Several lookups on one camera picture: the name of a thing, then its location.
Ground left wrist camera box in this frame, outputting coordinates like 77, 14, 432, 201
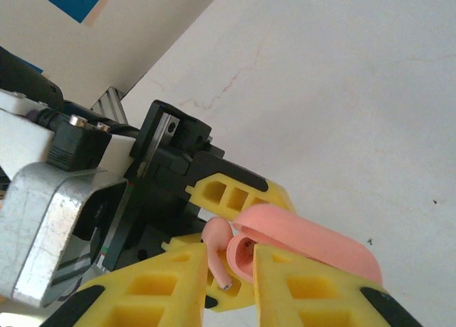
0, 90, 138, 308

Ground aluminium side rail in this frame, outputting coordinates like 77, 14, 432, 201
90, 85, 129, 127

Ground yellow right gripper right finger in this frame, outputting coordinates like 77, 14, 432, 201
252, 244, 425, 327

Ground pink soft object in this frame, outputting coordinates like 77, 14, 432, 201
226, 203, 385, 289

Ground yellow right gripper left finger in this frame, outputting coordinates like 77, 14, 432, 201
42, 242, 210, 327

